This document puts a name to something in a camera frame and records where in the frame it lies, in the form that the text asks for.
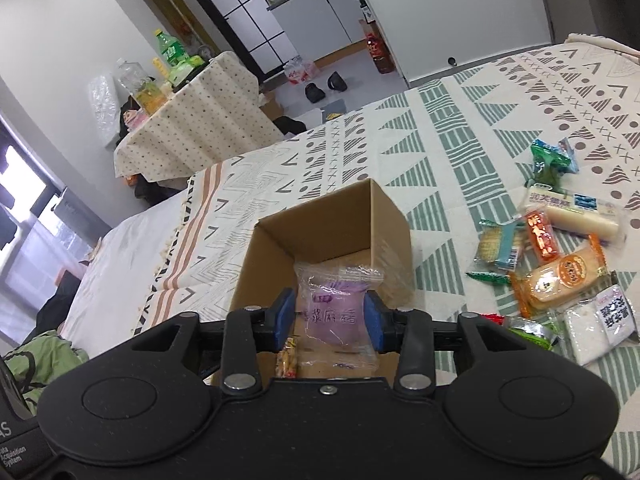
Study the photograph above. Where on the brown cardboard box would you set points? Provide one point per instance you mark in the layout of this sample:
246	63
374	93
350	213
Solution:
359	224

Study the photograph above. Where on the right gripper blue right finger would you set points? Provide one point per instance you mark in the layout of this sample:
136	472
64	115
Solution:
409	333

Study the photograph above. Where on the green snack packet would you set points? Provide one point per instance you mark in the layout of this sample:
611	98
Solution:
549	165

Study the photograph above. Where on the blue snack packet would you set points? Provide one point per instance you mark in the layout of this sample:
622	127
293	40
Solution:
568	151

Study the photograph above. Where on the clear plastic bottle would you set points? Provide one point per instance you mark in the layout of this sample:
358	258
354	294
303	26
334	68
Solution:
131	76

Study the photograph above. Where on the small red orange packet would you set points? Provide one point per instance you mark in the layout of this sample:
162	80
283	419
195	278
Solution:
541	236

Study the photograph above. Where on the teal cracker packet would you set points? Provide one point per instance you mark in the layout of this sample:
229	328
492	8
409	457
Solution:
501	244

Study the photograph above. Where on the purple mochi snack packet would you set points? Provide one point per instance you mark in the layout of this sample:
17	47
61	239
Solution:
330	330

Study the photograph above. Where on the white black labelled packet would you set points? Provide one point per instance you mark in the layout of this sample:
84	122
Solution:
599	324

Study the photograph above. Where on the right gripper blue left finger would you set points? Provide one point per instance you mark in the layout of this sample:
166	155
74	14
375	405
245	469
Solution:
248	332

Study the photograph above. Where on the green soda bottle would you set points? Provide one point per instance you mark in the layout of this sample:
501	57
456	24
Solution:
171	48

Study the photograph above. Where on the orange bread snack packet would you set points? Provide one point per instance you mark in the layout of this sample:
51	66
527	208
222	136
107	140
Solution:
561	280

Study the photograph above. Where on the long white roll snack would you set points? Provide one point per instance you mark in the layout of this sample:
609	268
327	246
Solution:
577	213

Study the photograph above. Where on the white kitchen cabinet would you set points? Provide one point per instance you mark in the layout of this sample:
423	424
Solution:
317	28

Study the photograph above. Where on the red oil bottle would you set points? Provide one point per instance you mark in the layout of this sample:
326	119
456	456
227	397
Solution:
379	54

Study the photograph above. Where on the dotted cloth covered table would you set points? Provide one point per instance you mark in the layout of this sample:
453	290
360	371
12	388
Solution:
213	117

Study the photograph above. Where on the yellow nut packet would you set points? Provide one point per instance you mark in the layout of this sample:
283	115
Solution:
287	362

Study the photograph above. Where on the patterned bed blanket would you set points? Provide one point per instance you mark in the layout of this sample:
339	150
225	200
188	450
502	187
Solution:
450	153

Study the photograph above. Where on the black slipper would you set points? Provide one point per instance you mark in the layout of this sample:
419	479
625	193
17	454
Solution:
336	83
314	94

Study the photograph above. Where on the black slipper left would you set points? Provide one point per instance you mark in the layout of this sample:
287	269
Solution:
314	94

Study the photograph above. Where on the red green small packet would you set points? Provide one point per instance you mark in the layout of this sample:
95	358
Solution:
541	331

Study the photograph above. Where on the pink water bottle pack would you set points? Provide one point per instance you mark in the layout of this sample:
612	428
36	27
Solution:
298	70

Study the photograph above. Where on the black slipper right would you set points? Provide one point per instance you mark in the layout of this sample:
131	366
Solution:
336	83

